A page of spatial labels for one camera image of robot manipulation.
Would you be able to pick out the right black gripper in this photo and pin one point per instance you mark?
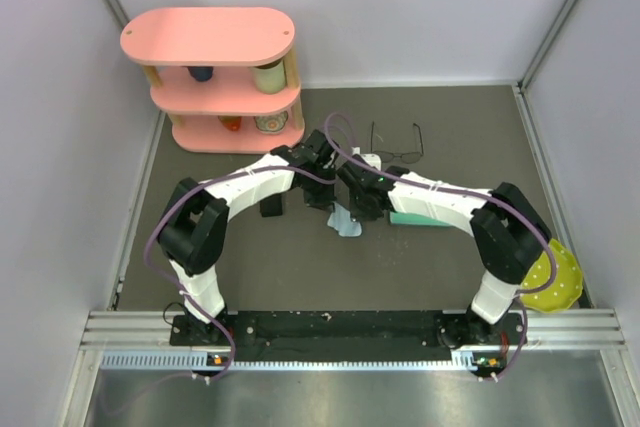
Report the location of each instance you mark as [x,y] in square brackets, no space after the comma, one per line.
[361,215]

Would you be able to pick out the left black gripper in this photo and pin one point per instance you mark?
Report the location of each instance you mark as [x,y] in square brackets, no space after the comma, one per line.
[322,201]

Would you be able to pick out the blue grey glasses case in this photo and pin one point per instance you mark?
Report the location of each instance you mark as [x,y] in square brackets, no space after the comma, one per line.
[408,219]

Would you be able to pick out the black glasses case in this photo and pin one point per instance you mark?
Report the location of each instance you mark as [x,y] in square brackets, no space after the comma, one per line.
[272,206]

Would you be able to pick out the thin black wire eyeglasses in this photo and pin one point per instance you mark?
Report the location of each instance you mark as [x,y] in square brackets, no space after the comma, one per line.
[406,147]

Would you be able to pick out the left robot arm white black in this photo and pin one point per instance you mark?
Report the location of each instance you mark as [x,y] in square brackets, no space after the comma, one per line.
[192,230]

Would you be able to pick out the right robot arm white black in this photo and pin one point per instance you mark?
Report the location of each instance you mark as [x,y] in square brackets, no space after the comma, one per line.
[509,235]

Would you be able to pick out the patterned ceramic bowl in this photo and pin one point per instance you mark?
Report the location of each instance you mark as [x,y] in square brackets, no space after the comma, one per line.
[271,124]

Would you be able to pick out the orange red small cup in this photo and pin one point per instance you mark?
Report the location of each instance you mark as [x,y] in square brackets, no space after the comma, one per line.
[231,123]

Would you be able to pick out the cream cylindrical jar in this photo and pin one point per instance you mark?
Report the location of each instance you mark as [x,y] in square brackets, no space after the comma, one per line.
[269,78]

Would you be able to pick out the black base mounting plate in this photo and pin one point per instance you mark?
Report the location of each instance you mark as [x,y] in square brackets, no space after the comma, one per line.
[335,336]

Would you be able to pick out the pink three-tier wooden shelf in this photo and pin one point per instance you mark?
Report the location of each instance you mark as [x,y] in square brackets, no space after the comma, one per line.
[165,41]

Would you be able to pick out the dark blue cup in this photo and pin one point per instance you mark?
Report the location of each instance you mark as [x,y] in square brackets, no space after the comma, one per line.
[201,73]

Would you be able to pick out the yellow green dotted plate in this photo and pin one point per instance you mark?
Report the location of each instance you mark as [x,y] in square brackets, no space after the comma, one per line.
[566,288]

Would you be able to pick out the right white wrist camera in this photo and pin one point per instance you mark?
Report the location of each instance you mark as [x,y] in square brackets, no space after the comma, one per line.
[372,159]

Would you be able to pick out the aluminium rail with cable duct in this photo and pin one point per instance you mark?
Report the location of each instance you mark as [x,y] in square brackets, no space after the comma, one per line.
[168,341]

